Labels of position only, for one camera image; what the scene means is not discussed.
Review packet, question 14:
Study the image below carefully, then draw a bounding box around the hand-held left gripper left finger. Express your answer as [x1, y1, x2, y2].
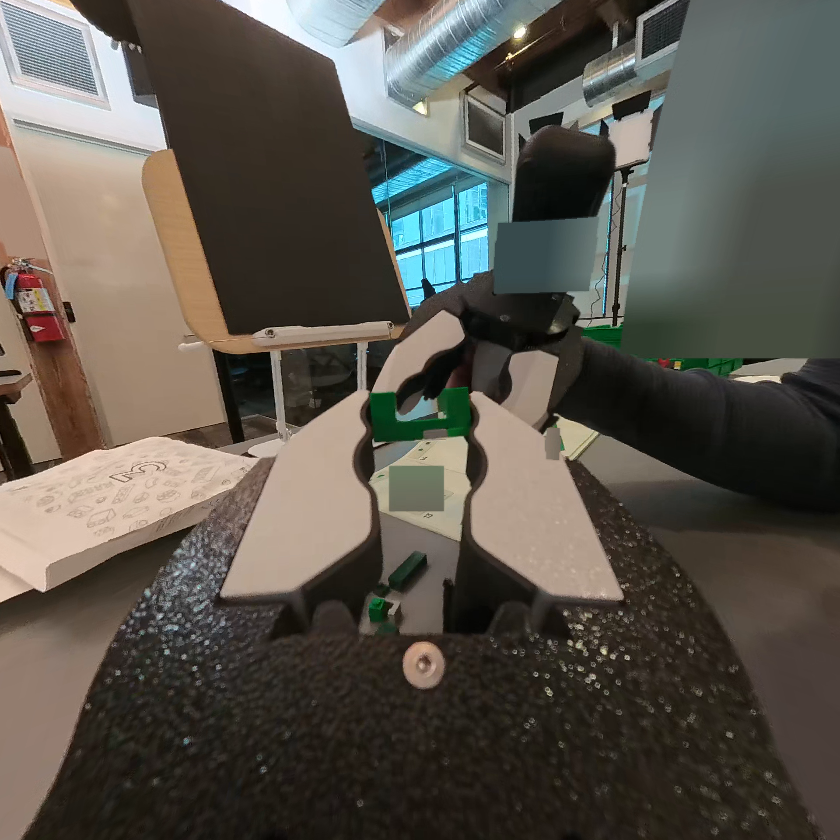
[218, 390, 385, 636]

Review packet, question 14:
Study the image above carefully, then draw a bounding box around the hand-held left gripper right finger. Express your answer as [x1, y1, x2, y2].
[453, 392, 626, 636]

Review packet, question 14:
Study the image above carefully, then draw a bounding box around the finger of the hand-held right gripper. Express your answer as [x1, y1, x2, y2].
[471, 340, 560, 434]
[382, 308, 470, 421]

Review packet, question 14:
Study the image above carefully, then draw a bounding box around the green brick assembly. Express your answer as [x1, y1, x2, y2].
[369, 387, 473, 442]

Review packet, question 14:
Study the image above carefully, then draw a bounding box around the grey desk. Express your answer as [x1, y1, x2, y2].
[0, 420, 840, 840]

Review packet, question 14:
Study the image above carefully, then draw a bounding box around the wooden office desk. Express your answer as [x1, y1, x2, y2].
[0, 367, 34, 483]

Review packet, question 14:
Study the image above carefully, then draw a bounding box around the green plastic bin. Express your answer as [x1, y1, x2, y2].
[577, 323, 746, 376]

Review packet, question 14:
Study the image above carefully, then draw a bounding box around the white tabletop stand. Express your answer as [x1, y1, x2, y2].
[177, 319, 396, 460]

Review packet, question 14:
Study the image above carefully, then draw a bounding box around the gridded window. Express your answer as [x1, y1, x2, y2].
[387, 184, 493, 306]

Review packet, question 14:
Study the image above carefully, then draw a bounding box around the instruction booklet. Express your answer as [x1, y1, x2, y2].
[373, 420, 599, 544]

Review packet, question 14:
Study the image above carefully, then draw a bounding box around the long dark green brick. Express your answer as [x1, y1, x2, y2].
[387, 551, 429, 589]

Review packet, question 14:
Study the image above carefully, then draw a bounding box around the white printed paper bag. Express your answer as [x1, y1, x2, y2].
[0, 435, 258, 595]

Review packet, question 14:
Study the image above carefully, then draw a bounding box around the black foam board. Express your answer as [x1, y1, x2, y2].
[126, 0, 412, 337]

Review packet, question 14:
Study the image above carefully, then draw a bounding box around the red fire extinguisher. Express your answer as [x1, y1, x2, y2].
[2, 258, 68, 344]

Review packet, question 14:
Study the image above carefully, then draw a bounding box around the black round disc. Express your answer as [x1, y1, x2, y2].
[69, 0, 142, 48]

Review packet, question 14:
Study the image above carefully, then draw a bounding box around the white wall vent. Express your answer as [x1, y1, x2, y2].
[0, 0, 111, 111]
[461, 88, 511, 166]

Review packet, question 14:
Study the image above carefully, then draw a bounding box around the small air duct with vent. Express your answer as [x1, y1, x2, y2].
[583, 0, 683, 109]

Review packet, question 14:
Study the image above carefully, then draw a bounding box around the wooden support post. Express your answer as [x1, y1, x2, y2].
[0, 239, 106, 463]

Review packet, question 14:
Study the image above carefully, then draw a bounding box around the spiral metal air duct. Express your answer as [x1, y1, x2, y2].
[382, 0, 567, 107]
[287, 0, 398, 48]

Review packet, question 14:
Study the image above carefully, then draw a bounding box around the small black wall box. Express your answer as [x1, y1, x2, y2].
[120, 41, 160, 107]

